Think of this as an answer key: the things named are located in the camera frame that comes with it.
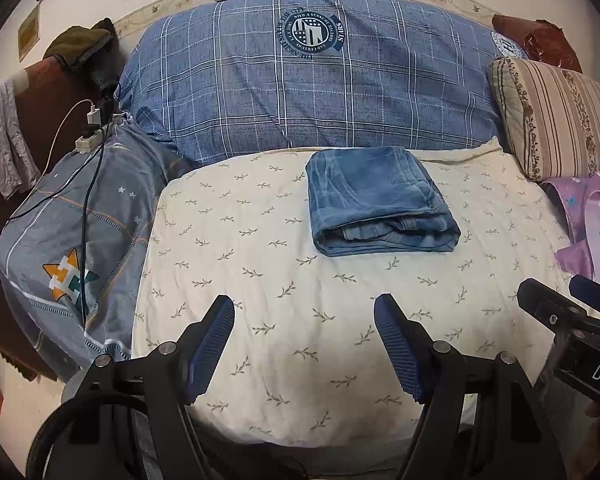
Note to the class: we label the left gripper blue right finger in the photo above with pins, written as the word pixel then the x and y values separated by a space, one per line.
pixel 407 344

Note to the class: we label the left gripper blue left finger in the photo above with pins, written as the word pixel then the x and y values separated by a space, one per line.
pixel 202 345

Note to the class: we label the blue denim jeans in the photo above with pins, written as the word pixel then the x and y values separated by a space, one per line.
pixel 372 200

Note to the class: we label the cream leaf-print blanket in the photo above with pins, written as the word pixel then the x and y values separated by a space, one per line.
pixel 304 365

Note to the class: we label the purple floral cloth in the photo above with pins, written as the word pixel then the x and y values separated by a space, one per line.
pixel 578 201

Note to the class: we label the striped beige pillow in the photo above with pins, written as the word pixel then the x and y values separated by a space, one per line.
pixel 551 117

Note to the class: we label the white power strip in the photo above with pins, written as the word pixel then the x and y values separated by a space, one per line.
pixel 97 120

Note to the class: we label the dark red pillow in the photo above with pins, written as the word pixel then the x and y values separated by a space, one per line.
pixel 542 40

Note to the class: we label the grey hanging cloth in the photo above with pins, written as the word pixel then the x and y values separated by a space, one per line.
pixel 18 170

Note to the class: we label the olive green cap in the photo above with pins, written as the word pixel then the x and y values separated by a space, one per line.
pixel 77 44

